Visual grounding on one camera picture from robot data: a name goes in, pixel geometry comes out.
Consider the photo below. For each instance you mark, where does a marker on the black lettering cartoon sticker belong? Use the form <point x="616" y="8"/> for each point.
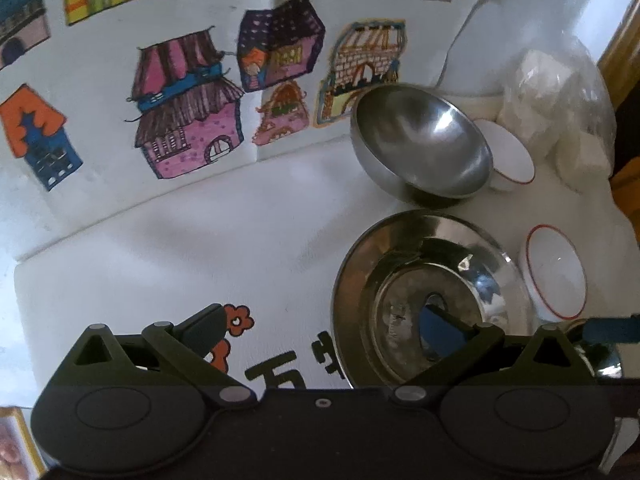
<point x="280" y="367"/>

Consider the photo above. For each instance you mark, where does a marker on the colourful house wall stickers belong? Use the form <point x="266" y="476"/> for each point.
<point x="185" y="110"/>

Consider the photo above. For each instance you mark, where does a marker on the white foam block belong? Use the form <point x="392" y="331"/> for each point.
<point x="582" y="152"/>
<point x="535" y="90"/>

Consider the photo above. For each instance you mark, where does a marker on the stainless steel plate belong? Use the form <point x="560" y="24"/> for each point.
<point x="370" y="280"/>

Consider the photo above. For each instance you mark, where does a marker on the white bowl with red rim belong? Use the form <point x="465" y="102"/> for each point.
<point x="510" y="152"/>
<point x="552" y="270"/>

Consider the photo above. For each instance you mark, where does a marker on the wooden furniture edge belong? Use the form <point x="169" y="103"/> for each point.
<point x="622" y="65"/>

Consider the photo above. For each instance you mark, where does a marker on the stainless steel bowl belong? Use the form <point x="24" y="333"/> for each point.
<point x="420" y="130"/>

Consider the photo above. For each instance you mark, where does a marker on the yellow-edged printed picture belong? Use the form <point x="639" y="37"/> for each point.
<point x="17" y="445"/>

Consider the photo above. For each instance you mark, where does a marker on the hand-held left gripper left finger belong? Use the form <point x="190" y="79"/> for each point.
<point x="200" y="325"/>

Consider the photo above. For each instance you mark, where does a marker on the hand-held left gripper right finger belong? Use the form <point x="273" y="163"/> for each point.
<point x="442" y="334"/>

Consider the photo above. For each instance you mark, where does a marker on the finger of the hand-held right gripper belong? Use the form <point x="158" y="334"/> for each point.
<point x="612" y="330"/>

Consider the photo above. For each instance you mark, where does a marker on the clear plastic bag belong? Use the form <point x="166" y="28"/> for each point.
<point x="585" y="110"/>

